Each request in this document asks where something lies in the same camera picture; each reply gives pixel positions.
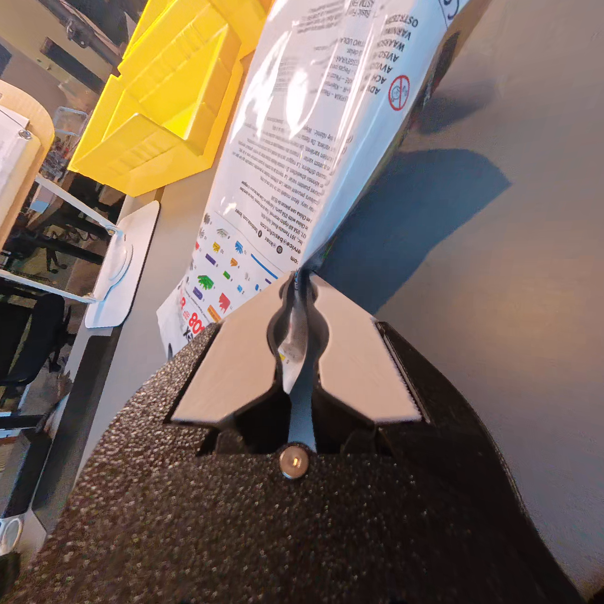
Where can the toy building set pouch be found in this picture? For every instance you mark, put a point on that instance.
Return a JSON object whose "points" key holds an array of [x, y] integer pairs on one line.
{"points": [[306, 141]]}

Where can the grey desk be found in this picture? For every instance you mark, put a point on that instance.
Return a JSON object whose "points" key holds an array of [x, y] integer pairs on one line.
{"points": [[495, 283]]}

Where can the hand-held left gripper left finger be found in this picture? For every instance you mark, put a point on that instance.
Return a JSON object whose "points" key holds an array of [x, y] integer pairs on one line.
{"points": [[226, 373]]}

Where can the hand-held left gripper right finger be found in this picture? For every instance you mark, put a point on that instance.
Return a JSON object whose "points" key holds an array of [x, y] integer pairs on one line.
{"points": [[363, 373]]}

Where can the wooden document stand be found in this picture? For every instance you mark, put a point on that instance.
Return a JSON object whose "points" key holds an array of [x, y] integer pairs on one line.
{"points": [[122, 283]]}

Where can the black office chair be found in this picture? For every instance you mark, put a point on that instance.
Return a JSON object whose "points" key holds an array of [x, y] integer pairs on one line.
{"points": [[33, 339]]}

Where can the printed instruction sheet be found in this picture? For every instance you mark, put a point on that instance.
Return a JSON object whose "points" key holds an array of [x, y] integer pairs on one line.
{"points": [[9, 155]]}

